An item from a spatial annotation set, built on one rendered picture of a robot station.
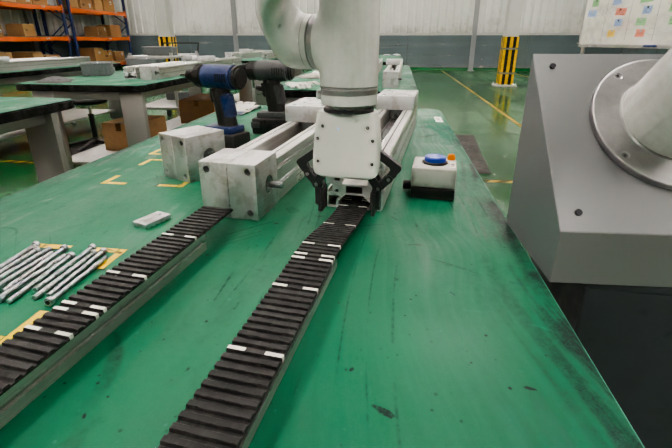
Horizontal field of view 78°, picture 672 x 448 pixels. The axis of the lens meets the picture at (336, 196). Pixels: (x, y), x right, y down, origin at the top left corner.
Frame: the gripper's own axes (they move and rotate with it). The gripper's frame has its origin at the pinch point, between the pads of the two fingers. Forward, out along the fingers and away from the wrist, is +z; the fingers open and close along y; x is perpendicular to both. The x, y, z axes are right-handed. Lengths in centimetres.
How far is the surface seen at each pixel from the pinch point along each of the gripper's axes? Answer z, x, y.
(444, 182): -0.5, 13.4, 15.0
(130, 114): 23, 180, -191
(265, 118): -2, 58, -39
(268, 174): -3.5, 1.4, -14.1
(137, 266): -0.4, -25.8, -19.0
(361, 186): -1.3, 5.4, 1.2
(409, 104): -7, 62, 4
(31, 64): -2, 277, -376
